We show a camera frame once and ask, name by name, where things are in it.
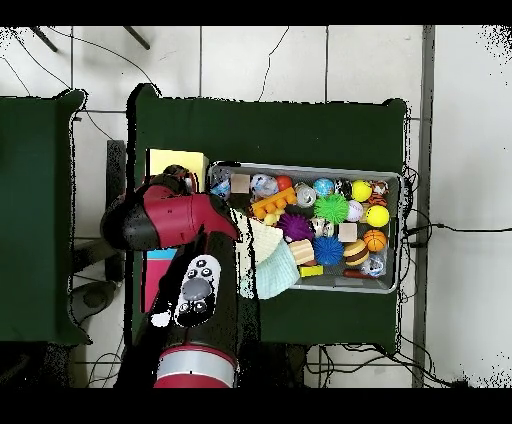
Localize blue globe ball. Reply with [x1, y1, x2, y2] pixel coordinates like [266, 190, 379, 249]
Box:
[312, 177, 335, 198]

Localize orange plastic block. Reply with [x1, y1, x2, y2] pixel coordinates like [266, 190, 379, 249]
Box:
[250, 186, 298, 221]

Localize dark green side table cloth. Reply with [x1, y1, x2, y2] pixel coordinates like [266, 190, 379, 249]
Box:
[0, 89, 92, 346]

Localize orange basketball toy ball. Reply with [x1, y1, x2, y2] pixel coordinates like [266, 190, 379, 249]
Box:
[362, 228, 388, 253]

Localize cream knitted cloth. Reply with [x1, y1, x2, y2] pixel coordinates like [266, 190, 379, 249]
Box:
[233, 209, 284, 265]

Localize yellow tennis ball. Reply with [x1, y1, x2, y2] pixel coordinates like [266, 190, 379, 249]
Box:
[365, 204, 391, 228]

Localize silver mesh bin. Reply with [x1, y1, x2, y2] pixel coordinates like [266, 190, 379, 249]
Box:
[207, 161, 403, 295]

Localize wooden box with three holes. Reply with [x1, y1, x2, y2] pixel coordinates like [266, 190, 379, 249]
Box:
[140, 148, 210, 315]

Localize purple spiky ball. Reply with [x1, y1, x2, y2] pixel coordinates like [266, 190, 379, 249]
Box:
[276, 213, 315, 243]

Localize mint knitted cloth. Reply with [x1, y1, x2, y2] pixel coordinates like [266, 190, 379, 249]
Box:
[239, 239, 301, 300]

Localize black power cable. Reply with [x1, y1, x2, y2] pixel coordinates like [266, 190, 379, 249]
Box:
[401, 222, 512, 246]

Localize green spiky ball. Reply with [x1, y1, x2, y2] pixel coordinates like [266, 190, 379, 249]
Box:
[313, 193, 350, 225]

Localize yellow smiley ball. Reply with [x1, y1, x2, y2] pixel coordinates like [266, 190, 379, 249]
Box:
[350, 179, 373, 203]

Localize large blue spiky ball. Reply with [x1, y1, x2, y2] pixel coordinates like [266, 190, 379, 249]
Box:
[311, 236, 345, 266]

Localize black tripod leg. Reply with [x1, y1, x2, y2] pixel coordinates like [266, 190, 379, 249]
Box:
[31, 26, 59, 53]
[122, 26, 152, 51]

